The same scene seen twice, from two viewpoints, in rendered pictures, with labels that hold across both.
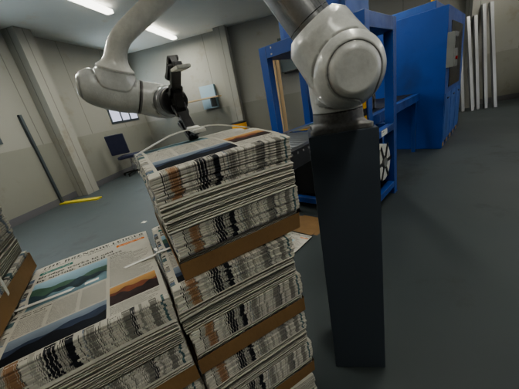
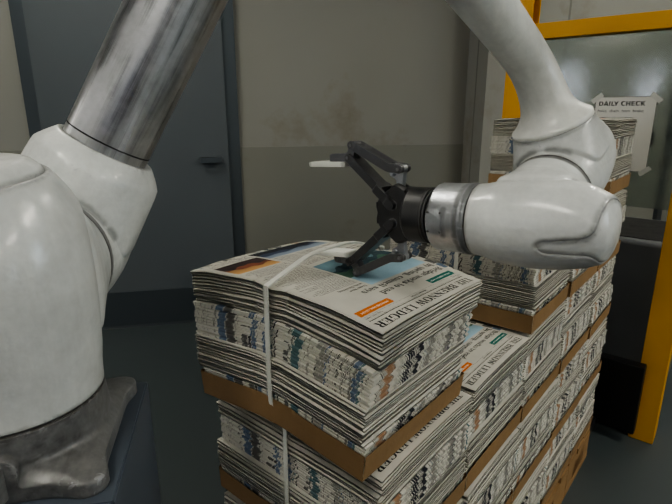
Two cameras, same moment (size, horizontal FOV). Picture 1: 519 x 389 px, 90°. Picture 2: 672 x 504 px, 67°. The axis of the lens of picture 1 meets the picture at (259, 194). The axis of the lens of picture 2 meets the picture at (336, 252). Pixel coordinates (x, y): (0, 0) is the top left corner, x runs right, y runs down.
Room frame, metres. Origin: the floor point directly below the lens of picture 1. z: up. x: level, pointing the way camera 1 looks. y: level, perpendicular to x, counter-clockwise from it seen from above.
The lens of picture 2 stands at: (1.36, -0.20, 1.31)
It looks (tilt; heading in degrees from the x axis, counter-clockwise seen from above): 16 degrees down; 155
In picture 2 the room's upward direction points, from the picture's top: straight up
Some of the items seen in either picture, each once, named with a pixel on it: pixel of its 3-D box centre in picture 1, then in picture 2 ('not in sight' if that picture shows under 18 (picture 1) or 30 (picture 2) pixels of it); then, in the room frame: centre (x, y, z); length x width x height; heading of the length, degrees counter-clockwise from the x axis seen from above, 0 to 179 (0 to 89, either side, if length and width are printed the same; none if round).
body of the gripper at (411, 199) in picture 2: (175, 100); (408, 213); (0.78, 0.18, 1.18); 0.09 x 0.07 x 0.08; 25
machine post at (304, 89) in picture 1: (309, 122); not in sight; (3.04, -0.73, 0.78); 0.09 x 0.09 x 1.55; 44
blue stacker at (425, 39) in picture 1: (412, 74); not in sight; (4.39, -2.80, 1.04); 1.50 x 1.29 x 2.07; 134
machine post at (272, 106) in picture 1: (278, 133); not in sight; (2.62, -0.30, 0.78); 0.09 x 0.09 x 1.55; 44
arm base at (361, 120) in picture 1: (337, 118); (13, 430); (0.87, -0.30, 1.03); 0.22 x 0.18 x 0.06; 167
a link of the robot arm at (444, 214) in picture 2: (170, 101); (456, 217); (0.85, 0.21, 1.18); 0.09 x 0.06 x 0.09; 115
